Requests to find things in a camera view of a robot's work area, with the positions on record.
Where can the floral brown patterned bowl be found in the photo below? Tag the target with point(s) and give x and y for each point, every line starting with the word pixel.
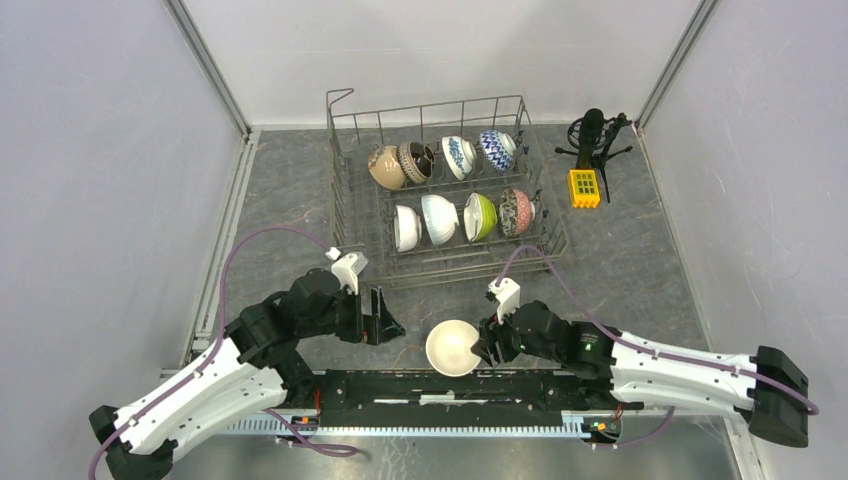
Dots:
pixel 516 212

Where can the green and white bowl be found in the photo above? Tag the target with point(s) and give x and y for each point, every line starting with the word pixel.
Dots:
pixel 479 217

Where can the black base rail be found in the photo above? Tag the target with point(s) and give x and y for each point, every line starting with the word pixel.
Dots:
pixel 483 398

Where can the grey wire dish rack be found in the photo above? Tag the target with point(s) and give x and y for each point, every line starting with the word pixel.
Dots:
pixel 363 211

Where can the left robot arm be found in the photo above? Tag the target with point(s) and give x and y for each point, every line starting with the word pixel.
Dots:
pixel 254 366

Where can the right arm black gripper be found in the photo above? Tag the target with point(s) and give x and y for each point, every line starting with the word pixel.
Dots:
pixel 491 331

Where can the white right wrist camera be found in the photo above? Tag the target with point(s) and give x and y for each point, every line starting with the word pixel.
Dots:
pixel 505 292

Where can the black microphone on tripod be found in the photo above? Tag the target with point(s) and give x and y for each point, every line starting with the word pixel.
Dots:
pixel 592 136

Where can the pink bowl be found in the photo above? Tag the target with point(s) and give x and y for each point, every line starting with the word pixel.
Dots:
pixel 499 148

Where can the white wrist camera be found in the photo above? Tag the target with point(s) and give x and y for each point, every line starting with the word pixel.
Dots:
pixel 505 292
pixel 347 267

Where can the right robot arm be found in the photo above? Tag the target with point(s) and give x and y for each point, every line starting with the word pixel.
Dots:
pixel 767 390

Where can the blue floral bowl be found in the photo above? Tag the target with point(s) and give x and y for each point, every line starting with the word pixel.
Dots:
pixel 460 156

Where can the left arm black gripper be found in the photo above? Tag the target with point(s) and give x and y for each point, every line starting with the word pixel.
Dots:
pixel 375 328

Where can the plain white bottom bowl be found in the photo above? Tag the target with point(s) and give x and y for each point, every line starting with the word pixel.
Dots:
pixel 449 348

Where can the brown rimmed cream bowl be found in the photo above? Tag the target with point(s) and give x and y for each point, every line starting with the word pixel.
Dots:
pixel 416 160

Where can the yellow block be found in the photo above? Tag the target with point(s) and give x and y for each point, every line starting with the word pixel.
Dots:
pixel 583 188

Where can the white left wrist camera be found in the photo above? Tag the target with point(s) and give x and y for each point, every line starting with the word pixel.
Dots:
pixel 347 267

